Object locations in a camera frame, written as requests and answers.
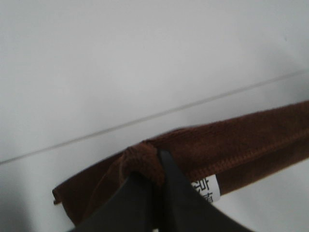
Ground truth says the brown towel with white label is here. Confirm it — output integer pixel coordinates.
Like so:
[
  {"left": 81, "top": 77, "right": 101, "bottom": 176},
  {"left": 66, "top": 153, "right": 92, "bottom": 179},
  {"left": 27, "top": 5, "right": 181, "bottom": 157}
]
[{"left": 52, "top": 101, "right": 309, "bottom": 225}]

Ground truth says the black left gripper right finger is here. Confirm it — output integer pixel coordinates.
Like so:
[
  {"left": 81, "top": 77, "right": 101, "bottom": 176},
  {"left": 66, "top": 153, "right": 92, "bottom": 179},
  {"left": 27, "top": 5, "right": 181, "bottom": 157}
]
[{"left": 154, "top": 150, "right": 251, "bottom": 232}]

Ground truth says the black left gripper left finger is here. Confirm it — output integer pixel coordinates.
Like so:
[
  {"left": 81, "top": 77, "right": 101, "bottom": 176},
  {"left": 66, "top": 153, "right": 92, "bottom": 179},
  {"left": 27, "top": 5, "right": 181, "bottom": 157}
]
[{"left": 76, "top": 170, "right": 155, "bottom": 232}]

